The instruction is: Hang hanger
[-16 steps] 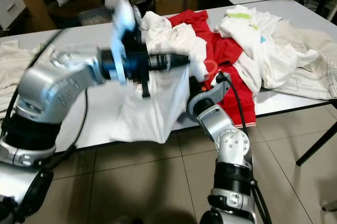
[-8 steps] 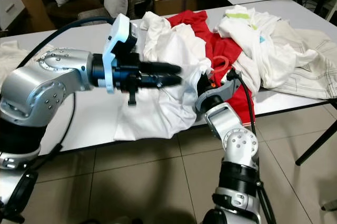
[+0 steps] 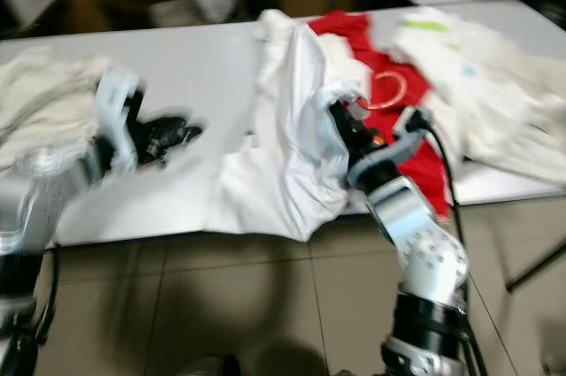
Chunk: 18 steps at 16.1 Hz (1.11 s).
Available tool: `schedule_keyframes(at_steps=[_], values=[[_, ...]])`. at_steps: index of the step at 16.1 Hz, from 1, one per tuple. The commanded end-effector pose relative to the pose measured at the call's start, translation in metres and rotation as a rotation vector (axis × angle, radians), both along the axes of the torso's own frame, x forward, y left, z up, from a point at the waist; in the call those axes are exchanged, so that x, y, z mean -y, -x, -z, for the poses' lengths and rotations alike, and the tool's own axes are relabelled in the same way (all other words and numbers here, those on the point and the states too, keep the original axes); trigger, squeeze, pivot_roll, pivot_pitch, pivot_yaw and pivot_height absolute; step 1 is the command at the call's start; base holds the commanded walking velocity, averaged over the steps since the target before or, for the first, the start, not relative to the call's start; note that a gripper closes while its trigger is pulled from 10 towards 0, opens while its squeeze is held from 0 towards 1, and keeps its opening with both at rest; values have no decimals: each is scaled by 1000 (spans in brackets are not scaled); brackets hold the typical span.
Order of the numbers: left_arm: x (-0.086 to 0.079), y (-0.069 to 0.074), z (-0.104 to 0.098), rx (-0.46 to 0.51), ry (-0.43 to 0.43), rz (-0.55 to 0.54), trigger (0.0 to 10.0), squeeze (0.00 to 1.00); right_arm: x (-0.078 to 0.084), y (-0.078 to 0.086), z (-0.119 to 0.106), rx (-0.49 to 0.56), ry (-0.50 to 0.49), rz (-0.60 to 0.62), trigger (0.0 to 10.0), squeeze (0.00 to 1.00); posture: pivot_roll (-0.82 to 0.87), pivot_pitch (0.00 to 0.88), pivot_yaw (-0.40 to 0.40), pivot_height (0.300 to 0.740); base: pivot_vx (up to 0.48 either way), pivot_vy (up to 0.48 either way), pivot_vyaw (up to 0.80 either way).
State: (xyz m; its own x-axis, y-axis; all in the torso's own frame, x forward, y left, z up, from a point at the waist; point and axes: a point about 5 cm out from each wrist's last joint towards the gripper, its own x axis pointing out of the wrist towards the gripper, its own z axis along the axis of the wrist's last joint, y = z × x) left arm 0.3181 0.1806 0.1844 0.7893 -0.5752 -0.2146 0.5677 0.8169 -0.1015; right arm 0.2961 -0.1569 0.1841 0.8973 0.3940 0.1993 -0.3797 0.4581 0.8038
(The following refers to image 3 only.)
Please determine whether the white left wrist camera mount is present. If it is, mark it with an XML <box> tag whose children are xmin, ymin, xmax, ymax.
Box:
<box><xmin>93</xmin><ymin>69</ymin><xmax>147</xmax><ymax>173</ymax></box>

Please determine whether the red plastic hanger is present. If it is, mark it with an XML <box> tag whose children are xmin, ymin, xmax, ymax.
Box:
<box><xmin>358</xmin><ymin>71</ymin><xmax>410</xmax><ymax>111</ymax></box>

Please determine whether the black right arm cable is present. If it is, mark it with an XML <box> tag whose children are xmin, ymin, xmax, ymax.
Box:
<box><xmin>416</xmin><ymin>119</ymin><xmax>487</xmax><ymax>376</ymax></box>

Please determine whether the white shirt with green label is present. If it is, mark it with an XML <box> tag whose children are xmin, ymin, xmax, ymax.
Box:
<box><xmin>394</xmin><ymin>6</ymin><xmax>558</xmax><ymax>142</ymax></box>

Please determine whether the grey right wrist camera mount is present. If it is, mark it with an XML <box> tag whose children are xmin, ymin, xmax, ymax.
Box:
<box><xmin>345</xmin><ymin>109</ymin><xmax>434</xmax><ymax>187</ymax></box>

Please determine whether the black metal table leg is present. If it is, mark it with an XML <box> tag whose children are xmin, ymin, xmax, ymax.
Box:
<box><xmin>507</xmin><ymin>250</ymin><xmax>566</xmax><ymax>294</ymax></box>

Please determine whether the red shirt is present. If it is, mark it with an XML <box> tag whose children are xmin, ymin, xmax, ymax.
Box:
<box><xmin>310</xmin><ymin>9</ymin><xmax>452</xmax><ymax>218</ymax></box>

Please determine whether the plain white shirt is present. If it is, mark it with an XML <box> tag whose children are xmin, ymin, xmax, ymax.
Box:
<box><xmin>212</xmin><ymin>9</ymin><xmax>372</xmax><ymax>244</ymax></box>

